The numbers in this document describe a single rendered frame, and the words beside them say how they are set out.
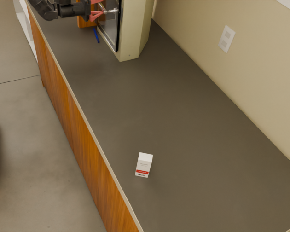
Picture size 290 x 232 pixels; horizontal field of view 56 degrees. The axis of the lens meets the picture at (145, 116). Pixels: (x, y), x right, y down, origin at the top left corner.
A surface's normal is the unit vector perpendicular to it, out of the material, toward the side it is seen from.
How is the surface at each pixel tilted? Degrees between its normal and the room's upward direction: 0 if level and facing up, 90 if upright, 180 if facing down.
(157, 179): 0
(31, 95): 0
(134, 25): 90
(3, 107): 0
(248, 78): 90
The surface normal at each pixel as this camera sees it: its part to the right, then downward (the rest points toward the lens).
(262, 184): 0.13, -0.66
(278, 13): -0.87, 0.28
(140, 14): 0.48, 0.70
